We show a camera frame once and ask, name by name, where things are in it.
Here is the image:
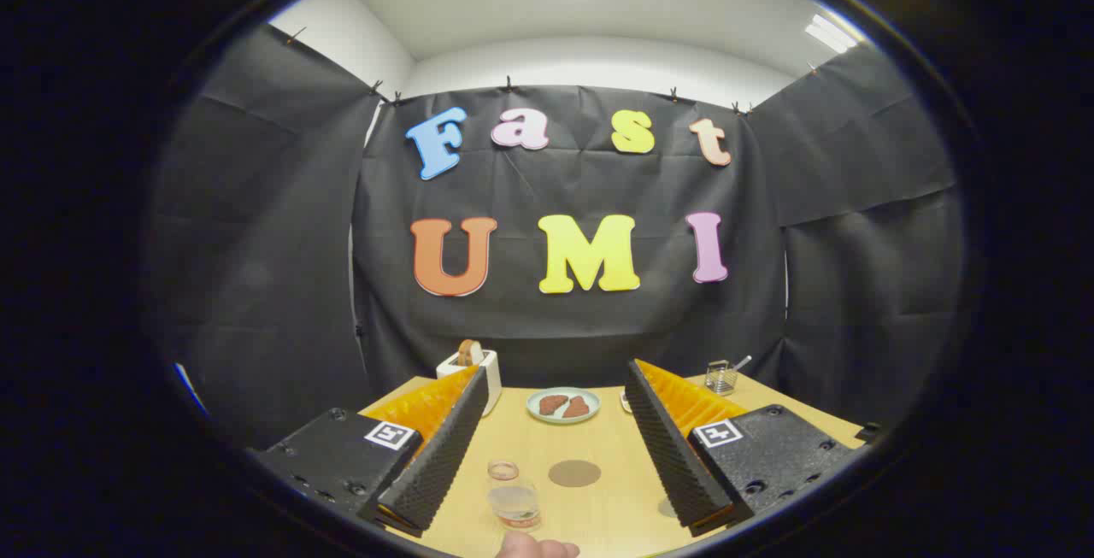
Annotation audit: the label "wooden table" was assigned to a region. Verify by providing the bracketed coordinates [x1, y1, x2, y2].
[359, 374, 866, 558]

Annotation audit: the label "white toaster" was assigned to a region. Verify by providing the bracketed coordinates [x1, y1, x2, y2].
[436, 349, 503, 418]

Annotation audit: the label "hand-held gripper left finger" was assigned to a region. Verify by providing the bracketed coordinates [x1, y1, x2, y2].
[256, 364, 490, 539]

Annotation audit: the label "round brown coaster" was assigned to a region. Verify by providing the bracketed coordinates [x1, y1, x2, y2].
[548, 459, 602, 488]

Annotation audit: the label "pale green plate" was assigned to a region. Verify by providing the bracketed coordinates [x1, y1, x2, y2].
[526, 387, 601, 425]

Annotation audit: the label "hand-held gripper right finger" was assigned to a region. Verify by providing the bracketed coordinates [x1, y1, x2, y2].
[624, 359, 856, 538]

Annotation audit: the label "small ceiling light panel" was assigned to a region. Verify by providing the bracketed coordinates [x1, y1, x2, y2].
[803, 15, 860, 55]

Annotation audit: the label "clear plastic juice bottle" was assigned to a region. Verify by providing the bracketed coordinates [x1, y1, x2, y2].
[486, 459, 544, 534]

